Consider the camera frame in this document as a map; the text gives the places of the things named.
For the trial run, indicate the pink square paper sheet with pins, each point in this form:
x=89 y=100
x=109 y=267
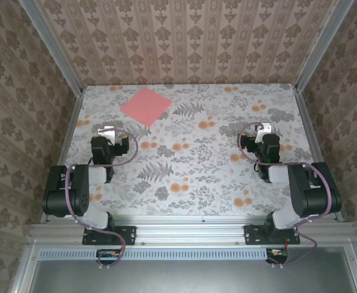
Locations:
x=146 y=107

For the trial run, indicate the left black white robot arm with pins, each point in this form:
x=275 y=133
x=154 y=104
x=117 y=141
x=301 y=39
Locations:
x=80 y=189

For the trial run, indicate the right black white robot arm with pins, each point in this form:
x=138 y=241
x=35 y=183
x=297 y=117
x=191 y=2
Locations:
x=306 y=195

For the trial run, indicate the grey metal sheet panel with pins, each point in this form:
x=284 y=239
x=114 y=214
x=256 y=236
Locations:
x=196 y=277

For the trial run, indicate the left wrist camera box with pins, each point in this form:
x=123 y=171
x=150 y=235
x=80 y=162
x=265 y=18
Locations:
x=106 y=131

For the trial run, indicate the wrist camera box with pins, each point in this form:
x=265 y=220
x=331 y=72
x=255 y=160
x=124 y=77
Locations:
x=265 y=128
x=106 y=131

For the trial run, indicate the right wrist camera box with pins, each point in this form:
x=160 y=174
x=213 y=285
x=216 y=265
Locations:
x=265 y=128

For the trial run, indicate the aluminium side rail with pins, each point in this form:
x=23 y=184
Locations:
x=65 y=146
x=311 y=137

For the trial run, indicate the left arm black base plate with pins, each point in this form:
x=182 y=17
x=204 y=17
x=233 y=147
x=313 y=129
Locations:
x=126 y=235

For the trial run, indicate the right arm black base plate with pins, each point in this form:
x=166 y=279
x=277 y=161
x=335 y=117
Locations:
x=253 y=235

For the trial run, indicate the aluminium cross rail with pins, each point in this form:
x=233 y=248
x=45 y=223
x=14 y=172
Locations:
x=190 y=229

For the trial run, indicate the aluminium corner post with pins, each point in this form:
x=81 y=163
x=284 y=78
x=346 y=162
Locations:
x=53 y=45
x=321 y=45

